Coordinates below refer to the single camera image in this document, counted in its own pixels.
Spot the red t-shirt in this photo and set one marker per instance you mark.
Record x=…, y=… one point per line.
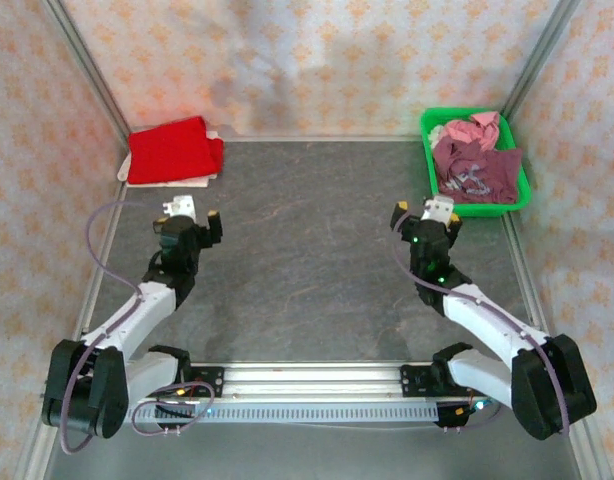
x=172, y=152

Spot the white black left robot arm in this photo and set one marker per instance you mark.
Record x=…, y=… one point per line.
x=137, y=315

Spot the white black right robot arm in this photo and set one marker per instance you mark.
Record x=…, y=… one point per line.
x=487, y=320

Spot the white folded t-shirt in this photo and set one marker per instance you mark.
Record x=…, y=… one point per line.
x=192, y=182

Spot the maroon printed t-shirt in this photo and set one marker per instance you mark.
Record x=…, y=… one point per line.
x=492, y=175

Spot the green plastic basket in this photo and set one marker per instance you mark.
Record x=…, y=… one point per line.
x=522, y=195

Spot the white crumpled cloth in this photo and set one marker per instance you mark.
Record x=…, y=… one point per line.
x=435, y=133

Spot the pink t-shirt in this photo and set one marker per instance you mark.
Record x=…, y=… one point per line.
x=467, y=131

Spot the yellow power connector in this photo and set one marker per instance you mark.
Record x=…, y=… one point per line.
x=458, y=411
x=179, y=393

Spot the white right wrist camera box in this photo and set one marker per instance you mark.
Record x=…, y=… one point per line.
x=437, y=209

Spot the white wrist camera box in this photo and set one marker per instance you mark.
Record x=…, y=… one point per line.
x=181, y=206
x=437, y=209

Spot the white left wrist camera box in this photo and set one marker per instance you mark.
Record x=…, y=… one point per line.
x=181, y=206

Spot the aluminium table back rail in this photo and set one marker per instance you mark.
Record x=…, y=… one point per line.
x=312, y=138

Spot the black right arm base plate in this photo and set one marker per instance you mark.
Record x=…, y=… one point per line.
x=414, y=382

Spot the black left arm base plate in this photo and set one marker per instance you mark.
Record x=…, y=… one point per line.
x=212, y=382

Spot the aluminium frame post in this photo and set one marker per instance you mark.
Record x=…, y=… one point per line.
x=537, y=60
x=87, y=75

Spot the aluminium mounting rail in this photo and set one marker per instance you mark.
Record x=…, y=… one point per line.
x=312, y=375

